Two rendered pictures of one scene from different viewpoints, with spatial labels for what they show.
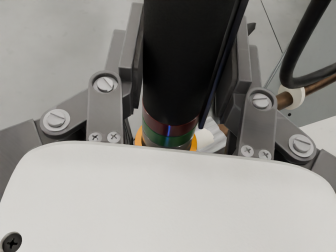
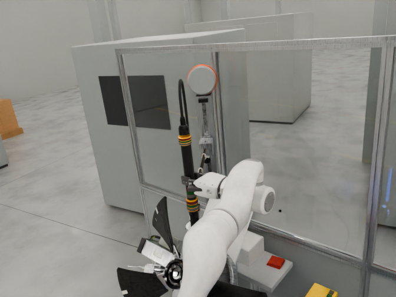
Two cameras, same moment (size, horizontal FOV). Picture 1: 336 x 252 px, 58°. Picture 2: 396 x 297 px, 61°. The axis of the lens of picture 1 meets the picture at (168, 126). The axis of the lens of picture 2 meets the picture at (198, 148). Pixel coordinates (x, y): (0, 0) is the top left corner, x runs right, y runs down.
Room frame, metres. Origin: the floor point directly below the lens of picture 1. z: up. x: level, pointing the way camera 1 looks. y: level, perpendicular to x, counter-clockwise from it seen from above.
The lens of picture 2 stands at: (-0.71, 0.71, 2.17)
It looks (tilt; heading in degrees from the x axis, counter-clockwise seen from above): 21 degrees down; 316
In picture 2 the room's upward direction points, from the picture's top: 6 degrees counter-clockwise
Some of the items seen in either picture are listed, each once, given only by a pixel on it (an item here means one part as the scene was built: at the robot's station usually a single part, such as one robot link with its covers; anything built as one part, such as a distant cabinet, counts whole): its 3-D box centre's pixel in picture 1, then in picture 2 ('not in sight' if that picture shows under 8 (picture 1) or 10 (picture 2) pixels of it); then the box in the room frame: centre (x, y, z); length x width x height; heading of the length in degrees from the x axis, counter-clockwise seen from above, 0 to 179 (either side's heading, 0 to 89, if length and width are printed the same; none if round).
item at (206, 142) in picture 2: not in sight; (206, 146); (0.48, -0.49, 1.54); 0.10 x 0.07 x 0.08; 128
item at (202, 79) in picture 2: not in sight; (202, 79); (0.54, -0.57, 1.88); 0.17 x 0.15 x 0.16; 3
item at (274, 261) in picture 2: not in sight; (276, 261); (0.14, -0.61, 0.87); 0.08 x 0.08 x 0.02; 10
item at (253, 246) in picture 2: not in sight; (245, 246); (0.32, -0.57, 0.92); 0.17 x 0.16 x 0.11; 93
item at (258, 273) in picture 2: not in sight; (254, 264); (0.24, -0.54, 0.85); 0.36 x 0.24 x 0.03; 3
